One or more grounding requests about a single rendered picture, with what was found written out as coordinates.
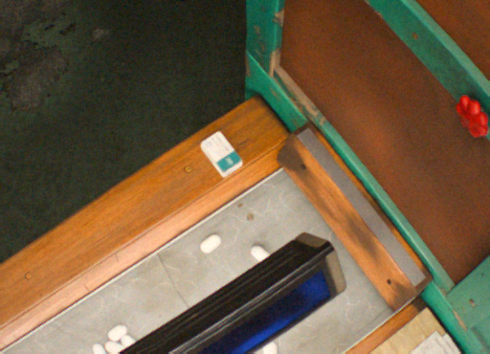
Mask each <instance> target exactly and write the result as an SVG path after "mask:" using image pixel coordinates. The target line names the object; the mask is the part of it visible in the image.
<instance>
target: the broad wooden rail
mask: <svg viewBox="0 0 490 354"><path fill-rule="evenodd" d="M218 131H220V133H221V134H222V135H223V137H224V138H225V139H226V140H227V142H228V143H230V144H231V146H232V147H233V148H234V150H235V151H236V152H237V153H238V156H239V157H240V158H241V160H242V166H241V167H240V168H238V169H237V170H235V171H233V172H232V173H229V174H228V175H226V176H225V177H222V175H221V174H220V173H219V171H218V170H217V169H216V167H215V166H214V165H213V164H212V162H211V161H210V159H209V158H208V157H207V155H206V154H205V152H204V150H203V149H202V148H201V143H202V142H203V141H205V140H206V139H207V138H209V137H210V136H212V135H213V134H215V133H217V132H218ZM290 135H291V132H290V130H289V129H288V128H287V127H286V126H285V124H284V123H283V122H282V121H281V120H280V118H279V117H278V116H277V114H276V113H275V112H274V111H273V110H272V108H271V107H270V105H269V104H268V102H266V101H265V100H264V99H263V98H262V96H261V95H259V94H257V95H255V96H253V97H251V98H250V99H248V100H246V101H244V102H243V103H241V104H240V105H238V106H237V107H236V108H234V109H233V110H231V111H230V113H228V114H225V115H224V116H222V117H221V118H219V119H217V120H216V121H214V122H212V123H211V124H209V125H207V126H206V127H204V128H203V129H201V130H199V131H198V132H196V133H195V134H193V135H192V136H190V137H188V138H187V139H185V140H184V141H182V142H181V143H179V144H177V145H175V146H174V147H173V148H172V149H170V150H169V151H167V152H166V153H164V154H163V155H161V156H160V157H159V158H157V159H156V160H154V161H152V162H151V163H149V164H148V165H146V166H144V167H142V168H141V169H139V170H138V171H136V172H134V173H133V174H131V175H130V176H129V177H128V178H126V179H124V180H123V181H121V182H120V183H118V184H116V185H115V186H114V187H113V188H111V189H109V190H108V191H107V192H105V193H104V194H103V195H102V196H100V197H98V198H97V199H95V200H93V201H91V202H90V203H88V205H86V206H85V207H83V208H82V209H81V210H79V211H77V212H76V213H75V214H72V215H71V216H70V217H68V218H66V220H64V221H63V222H61V224H60V223H59V224H57V225H56V226H55V227H54V228H52V229H51V230H50V231H48V232H46V233H45V234H43V235H42V236H41V237H38V238H37V239H36V240H35V241H34V242H32V243H31V244H29V246H27V247H25V248H24V249H23V250H21V251H20V252H18V253H17V254H15V255H13V256H12V257H11V258H10V259H8V260H6V261H5V262H4V263H2V264H0V351H1V352H2V350H4V349H6V348H8V346H10V345H12V344H13V343H15V342H18V341H19V340H21V339H22V338H24V337H25V336H26V335H28V334H29V333H32V331H34V330H35V329H37V328H38V327H39V326H41V325H42V324H44V323H46V322H48V321H49V320H52V319H53V318H54V317H56V316H57V315H58V314H61V312H63V311H65V310H66V309H68V308H70V307H71V306H72V305H75V304H76V303H77V302H78V301H80V300H82V299H84V298H86V297H87V296H88V295H89V294H90V295H91V294H92V293H93V292H94V291H96V290H99V288H100V287H101V286H103V285H105V284H106V283H108V282H109V281H110V280H113V279H114V278H116V277H117V276H118V275H121V274H123V273H124V272H125V271H126V270H128V269H129V268H132V267H134V265H136V264H137V263H139V262H140V261H142V260H143V259H146V258H147V257H148V256H150V255H151V254H153V253H155V252H156V251H158V250H159V249H161V248H162V247H163V246H166V244H168V243H169V242H171V241H172V240H174V239H175V238H177V237H178V236H180V235H181V234H183V233H184V232H186V231H188V230H189V229H191V228H192V227H194V226H195V225H197V224H198V223H200V222H201V221H203V220H204V219H206V218H207V217H209V216H210V215H212V214H213V213H215V212H216V211H218V210H220V209H221V208H223V207H224V206H226V205H227V204H230V203H231V202H232V201H233V200H235V199H236V198H238V197H239V196H241V195H242V194H244V193H245V192H247V191H248V190H250V189H251V188H253V187H255V186H256V184H258V183H259V182H262V181H263V180H265V179H266V178H268V177H269V176H271V175H272V174H274V173H275V172H277V171H278V170H280V169H281V168H282V167H281V166H280V165H279V163H278V162H277V158H278V153H279V152H280V150H281V149H282V147H283V146H284V144H285V142H286V141H287V139H288V138H289V136H290Z"/></svg>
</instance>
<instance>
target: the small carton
mask: <svg viewBox="0 0 490 354"><path fill-rule="evenodd" d="M201 148H202V149H203V150H204V152H205V154H206V155H207V157H208V158H209V159H210V161H211V162H212V164H213V165H214V166H215V167H216V169H217V170H218V171H219V173H220V174H221V175H222V177H225V176H226V175H228V174H229V173H232V172H233V171H235V170H237V169H238V168H240V167H241V166H242V160H241V158H240V157H239V156H238V153H237V152H236V151H235V150H234V148H233V147H232V146H231V144H230V143H228V142H227V140H226V139H225V138H224V137H223V135H222V134H221V133H220V131H218V132H217V133H215V134H213V135H212V136H210V137H209V138H207V139H206V140H205V141H203V142H202V143H201Z"/></svg>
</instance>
